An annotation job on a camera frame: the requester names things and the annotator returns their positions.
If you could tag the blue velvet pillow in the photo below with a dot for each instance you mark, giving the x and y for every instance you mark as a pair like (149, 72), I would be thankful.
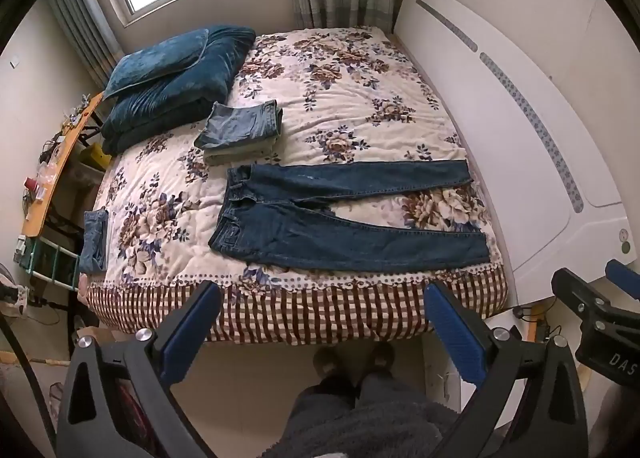
(155, 60)

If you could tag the white wall switch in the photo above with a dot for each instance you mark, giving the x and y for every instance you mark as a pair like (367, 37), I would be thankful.
(15, 60)

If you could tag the person's left leg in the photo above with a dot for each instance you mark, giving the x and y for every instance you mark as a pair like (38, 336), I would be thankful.
(320, 413)

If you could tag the person's slipper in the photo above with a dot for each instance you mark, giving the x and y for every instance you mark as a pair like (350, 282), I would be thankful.
(331, 365)
(382, 355)

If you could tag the teal metal rack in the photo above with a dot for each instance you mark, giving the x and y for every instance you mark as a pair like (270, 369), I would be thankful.
(50, 265)

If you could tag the person's left slipper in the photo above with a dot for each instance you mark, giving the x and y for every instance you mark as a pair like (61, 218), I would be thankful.
(331, 365)

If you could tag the orange wooden desk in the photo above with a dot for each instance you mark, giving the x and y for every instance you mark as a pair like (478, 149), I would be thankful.
(55, 172)

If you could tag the folded grey-green pants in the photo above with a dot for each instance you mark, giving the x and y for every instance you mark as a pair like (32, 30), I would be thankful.
(235, 155)

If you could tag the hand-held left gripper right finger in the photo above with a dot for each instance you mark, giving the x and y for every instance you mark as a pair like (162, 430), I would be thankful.
(452, 333)

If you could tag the floral quilt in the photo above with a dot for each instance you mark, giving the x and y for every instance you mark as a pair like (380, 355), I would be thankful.
(350, 102)

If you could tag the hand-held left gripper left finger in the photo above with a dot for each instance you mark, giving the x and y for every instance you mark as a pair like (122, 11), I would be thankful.
(190, 333)

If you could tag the white headboard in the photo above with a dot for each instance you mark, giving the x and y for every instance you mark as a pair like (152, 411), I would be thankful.
(530, 137)

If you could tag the person's right slipper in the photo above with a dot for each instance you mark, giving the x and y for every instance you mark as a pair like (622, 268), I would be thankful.
(382, 355)

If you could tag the small folded blue jeans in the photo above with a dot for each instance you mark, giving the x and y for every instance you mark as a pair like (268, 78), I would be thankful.
(94, 243)

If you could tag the folded light blue jeans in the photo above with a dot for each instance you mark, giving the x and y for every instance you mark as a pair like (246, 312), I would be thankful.
(240, 122)

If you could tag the yellow box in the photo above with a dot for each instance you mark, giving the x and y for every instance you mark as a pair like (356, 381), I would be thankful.
(94, 156)

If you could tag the white nightstand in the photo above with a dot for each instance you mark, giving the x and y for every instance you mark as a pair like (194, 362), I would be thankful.
(450, 388)

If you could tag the red cup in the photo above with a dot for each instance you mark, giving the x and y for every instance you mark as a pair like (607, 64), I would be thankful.
(31, 184)

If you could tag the folded blue velvet blanket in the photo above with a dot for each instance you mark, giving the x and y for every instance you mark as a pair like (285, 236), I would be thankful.
(180, 102)

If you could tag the dark blue jeans pants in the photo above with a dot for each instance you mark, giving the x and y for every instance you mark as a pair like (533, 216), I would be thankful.
(310, 233)

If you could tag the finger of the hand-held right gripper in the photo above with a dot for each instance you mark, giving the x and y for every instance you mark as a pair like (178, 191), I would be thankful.
(624, 277)
(575, 290)

